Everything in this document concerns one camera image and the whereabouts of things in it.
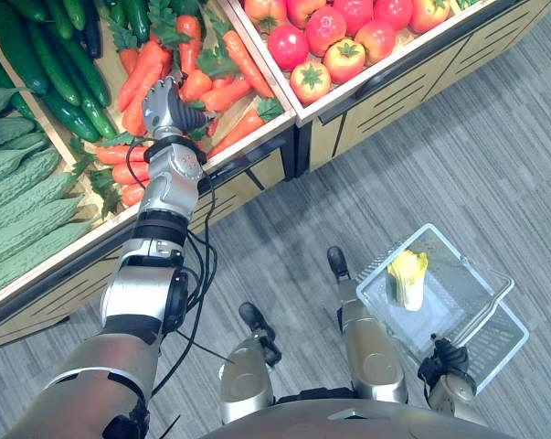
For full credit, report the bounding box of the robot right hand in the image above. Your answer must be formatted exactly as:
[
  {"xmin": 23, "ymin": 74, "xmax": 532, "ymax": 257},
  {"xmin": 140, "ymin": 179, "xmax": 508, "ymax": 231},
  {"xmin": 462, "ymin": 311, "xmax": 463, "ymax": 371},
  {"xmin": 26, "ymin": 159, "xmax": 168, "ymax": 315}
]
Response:
[{"xmin": 418, "ymin": 334, "xmax": 471, "ymax": 383}]

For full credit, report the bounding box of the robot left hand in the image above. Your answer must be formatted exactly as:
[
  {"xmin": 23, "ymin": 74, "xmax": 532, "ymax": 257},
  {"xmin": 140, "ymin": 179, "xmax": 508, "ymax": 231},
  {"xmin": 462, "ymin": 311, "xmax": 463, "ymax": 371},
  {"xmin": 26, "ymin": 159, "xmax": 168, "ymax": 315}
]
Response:
[{"xmin": 142, "ymin": 74, "xmax": 217, "ymax": 139}]

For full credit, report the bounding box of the clear plastic shopping basket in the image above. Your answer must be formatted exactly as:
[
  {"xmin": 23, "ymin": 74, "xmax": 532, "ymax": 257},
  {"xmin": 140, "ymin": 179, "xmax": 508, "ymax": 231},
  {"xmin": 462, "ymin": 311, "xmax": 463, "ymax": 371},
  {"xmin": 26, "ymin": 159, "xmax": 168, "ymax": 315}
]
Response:
[{"xmin": 355, "ymin": 222, "xmax": 531, "ymax": 395}]

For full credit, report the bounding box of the orange carrot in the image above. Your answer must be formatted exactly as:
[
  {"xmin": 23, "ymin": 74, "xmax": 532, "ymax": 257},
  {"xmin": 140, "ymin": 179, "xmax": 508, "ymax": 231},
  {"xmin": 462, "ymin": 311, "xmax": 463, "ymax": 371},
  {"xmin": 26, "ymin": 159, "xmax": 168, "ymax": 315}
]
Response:
[
  {"xmin": 94, "ymin": 145, "xmax": 149, "ymax": 166},
  {"xmin": 206, "ymin": 108, "xmax": 266, "ymax": 159},
  {"xmin": 200, "ymin": 78, "xmax": 255, "ymax": 113},
  {"xmin": 118, "ymin": 48, "xmax": 140, "ymax": 77},
  {"xmin": 180, "ymin": 69, "xmax": 214, "ymax": 103},
  {"xmin": 175, "ymin": 14, "xmax": 204, "ymax": 75},
  {"xmin": 116, "ymin": 39, "xmax": 174, "ymax": 113},
  {"xmin": 120, "ymin": 179, "xmax": 150, "ymax": 208},
  {"xmin": 121, "ymin": 62, "xmax": 165, "ymax": 138},
  {"xmin": 111, "ymin": 161, "xmax": 151, "ymax": 187},
  {"xmin": 221, "ymin": 29, "xmax": 277, "ymax": 101}
]

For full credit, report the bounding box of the robot right leg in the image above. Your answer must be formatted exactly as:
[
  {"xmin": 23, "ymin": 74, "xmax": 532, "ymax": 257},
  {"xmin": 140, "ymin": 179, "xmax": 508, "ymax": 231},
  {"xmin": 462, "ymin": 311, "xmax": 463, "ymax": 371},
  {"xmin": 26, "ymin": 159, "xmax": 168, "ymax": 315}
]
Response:
[{"xmin": 325, "ymin": 245, "xmax": 410, "ymax": 405}]

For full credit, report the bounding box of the robot leg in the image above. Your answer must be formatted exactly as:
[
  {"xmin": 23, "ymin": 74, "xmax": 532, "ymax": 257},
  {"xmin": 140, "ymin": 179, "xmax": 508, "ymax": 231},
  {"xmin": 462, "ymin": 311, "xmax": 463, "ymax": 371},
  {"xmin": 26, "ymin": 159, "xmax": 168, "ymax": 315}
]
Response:
[
  {"xmin": 325, "ymin": 245, "xmax": 410, "ymax": 405},
  {"xmin": 218, "ymin": 301, "xmax": 283, "ymax": 426}
]

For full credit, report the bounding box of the yellow napa cabbage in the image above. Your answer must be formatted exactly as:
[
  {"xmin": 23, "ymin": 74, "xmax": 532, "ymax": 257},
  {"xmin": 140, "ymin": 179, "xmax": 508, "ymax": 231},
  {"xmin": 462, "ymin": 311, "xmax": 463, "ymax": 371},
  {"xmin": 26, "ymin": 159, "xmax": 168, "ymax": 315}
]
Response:
[{"xmin": 386, "ymin": 249, "xmax": 429, "ymax": 313}]

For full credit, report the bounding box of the dark purple eggplant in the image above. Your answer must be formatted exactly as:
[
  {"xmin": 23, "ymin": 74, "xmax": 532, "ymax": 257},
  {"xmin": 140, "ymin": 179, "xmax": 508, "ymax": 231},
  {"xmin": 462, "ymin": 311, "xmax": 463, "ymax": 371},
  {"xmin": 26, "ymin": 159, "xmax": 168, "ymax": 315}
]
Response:
[{"xmin": 81, "ymin": 0, "xmax": 104, "ymax": 60}]

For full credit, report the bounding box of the wooden stand with carrots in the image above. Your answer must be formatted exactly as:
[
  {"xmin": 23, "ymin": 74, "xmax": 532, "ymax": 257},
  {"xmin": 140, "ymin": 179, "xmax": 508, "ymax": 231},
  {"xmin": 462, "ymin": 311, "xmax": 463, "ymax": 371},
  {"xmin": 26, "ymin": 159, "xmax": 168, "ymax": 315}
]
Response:
[{"xmin": 0, "ymin": 0, "xmax": 300, "ymax": 354}]

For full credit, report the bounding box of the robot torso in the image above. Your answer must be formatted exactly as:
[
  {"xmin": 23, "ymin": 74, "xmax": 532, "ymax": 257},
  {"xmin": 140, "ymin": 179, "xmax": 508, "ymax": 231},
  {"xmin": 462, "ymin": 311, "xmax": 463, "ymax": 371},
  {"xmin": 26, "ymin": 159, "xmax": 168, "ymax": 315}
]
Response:
[{"xmin": 200, "ymin": 386, "xmax": 525, "ymax": 439}]

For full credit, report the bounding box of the green bitter gourd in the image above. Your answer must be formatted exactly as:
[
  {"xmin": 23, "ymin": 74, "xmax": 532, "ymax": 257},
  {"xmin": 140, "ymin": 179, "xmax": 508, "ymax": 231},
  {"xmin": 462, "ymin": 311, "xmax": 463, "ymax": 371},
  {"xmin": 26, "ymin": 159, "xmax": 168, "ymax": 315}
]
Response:
[
  {"xmin": 0, "ymin": 132, "xmax": 51, "ymax": 160},
  {"xmin": 0, "ymin": 146, "xmax": 61, "ymax": 189},
  {"xmin": 0, "ymin": 116, "xmax": 37, "ymax": 153},
  {"xmin": 0, "ymin": 246, "xmax": 78, "ymax": 302},
  {"xmin": 0, "ymin": 195, "xmax": 85, "ymax": 244},
  {"xmin": 0, "ymin": 170, "xmax": 78, "ymax": 221},
  {"xmin": 0, "ymin": 219, "xmax": 94, "ymax": 272}
]

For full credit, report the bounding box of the yellow-red tomato green stem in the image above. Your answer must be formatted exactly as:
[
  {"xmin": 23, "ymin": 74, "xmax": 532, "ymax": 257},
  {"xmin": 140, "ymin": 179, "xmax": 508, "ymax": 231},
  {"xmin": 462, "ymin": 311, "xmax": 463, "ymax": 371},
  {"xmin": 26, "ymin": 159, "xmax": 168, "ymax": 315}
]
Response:
[
  {"xmin": 408, "ymin": 0, "xmax": 452, "ymax": 35},
  {"xmin": 289, "ymin": 59, "xmax": 333, "ymax": 107},
  {"xmin": 323, "ymin": 37, "xmax": 367, "ymax": 85},
  {"xmin": 243, "ymin": 0, "xmax": 289, "ymax": 34}
]

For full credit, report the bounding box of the red tomato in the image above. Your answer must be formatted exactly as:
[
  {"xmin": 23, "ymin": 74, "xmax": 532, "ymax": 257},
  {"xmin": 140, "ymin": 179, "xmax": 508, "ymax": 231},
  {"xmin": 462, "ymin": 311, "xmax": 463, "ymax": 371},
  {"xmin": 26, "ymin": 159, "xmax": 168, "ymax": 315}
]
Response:
[
  {"xmin": 372, "ymin": 0, "xmax": 415, "ymax": 33},
  {"xmin": 285, "ymin": 0, "xmax": 328, "ymax": 30},
  {"xmin": 267, "ymin": 23, "xmax": 311, "ymax": 72},
  {"xmin": 353, "ymin": 19, "xmax": 397, "ymax": 67},
  {"xmin": 333, "ymin": 0, "xmax": 375, "ymax": 37},
  {"xmin": 304, "ymin": 5, "xmax": 348, "ymax": 46}
]

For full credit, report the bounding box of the robot left leg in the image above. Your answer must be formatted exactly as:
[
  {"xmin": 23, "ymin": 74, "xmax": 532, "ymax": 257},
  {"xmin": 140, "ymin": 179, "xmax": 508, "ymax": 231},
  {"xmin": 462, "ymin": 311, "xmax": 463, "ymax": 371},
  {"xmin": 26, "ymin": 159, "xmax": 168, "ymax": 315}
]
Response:
[{"xmin": 218, "ymin": 301, "xmax": 283, "ymax": 426}]

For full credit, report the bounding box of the wooden stand with tomatoes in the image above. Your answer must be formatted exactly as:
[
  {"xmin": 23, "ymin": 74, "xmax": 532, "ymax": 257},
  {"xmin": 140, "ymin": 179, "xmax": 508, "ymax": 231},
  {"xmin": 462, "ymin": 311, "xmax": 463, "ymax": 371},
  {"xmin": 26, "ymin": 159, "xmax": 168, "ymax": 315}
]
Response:
[{"xmin": 218, "ymin": 0, "xmax": 551, "ymax": 174}]

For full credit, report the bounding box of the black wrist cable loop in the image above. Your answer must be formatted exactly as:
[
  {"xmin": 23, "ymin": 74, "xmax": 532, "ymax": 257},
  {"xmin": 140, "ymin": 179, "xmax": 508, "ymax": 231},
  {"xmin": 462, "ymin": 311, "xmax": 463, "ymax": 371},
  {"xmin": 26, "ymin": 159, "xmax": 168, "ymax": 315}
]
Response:
[{"xmin": 124, "ymin": 138, "xmax": 152, "ymax": 185}]

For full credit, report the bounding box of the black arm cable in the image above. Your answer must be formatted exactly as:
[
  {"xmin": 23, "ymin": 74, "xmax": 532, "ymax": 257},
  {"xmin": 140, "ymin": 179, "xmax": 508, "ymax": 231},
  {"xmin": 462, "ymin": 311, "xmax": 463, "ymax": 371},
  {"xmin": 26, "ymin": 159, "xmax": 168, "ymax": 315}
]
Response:
[{"xmin": 150, "ymin": 168, "xmax": 220, "ymax": 400}]

